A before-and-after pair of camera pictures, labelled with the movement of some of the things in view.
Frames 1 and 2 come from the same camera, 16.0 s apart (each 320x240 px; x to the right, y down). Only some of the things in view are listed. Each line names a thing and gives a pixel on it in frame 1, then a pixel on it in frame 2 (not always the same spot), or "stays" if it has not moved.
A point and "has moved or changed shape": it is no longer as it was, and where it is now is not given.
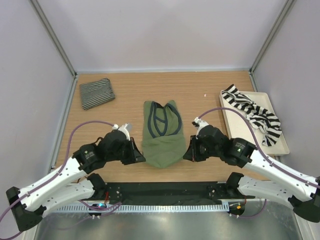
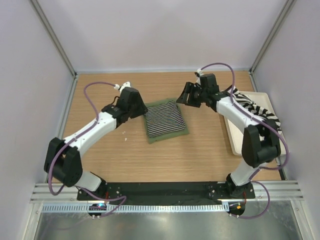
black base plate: (173, 191) stays
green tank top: (163, 142) has moved or changed shape
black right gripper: (192, 154) to (189, 88)
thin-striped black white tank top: (95, 93) to (163, 119)
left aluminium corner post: (46, 24) stays
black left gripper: (135, 156) to (142, 108)
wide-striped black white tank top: (265, 122) stays
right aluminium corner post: (289, 5) stays
